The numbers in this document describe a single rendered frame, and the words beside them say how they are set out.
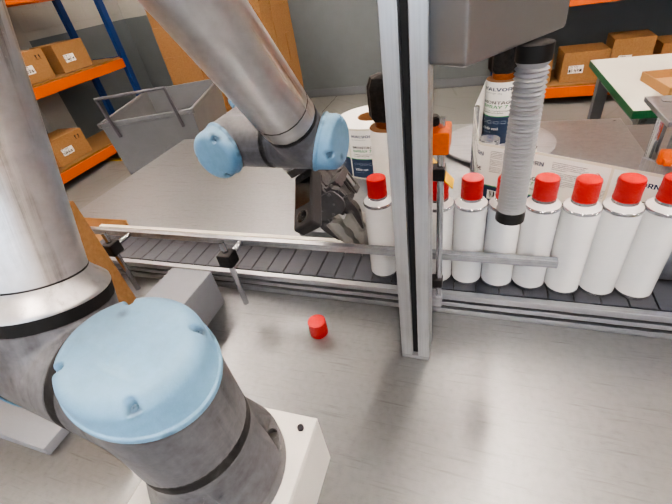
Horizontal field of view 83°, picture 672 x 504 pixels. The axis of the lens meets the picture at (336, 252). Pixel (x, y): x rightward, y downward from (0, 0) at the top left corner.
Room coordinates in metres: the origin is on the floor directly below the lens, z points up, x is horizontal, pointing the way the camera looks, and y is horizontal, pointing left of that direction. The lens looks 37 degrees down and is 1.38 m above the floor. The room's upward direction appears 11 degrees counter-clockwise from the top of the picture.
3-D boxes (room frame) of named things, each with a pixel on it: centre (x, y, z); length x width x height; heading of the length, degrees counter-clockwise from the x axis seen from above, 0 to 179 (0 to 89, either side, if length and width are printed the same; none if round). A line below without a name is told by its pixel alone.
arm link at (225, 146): (0.57, 0.11, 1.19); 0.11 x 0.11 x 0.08; 60
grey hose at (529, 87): (0.41, -0.24, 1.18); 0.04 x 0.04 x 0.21
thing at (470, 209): (0.52, -0.23, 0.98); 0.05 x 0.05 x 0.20
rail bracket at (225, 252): (0.63, 0.20, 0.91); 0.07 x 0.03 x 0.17; 156
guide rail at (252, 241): (0.65, 0.15, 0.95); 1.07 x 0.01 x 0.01; 66
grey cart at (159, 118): (2.91, 0.99, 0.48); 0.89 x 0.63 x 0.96; 176
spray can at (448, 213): (0.53, -0.18, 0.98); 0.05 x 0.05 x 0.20
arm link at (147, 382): (0.22, 0.18, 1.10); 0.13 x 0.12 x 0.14; 60
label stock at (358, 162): (1.07, -0.17, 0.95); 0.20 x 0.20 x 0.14
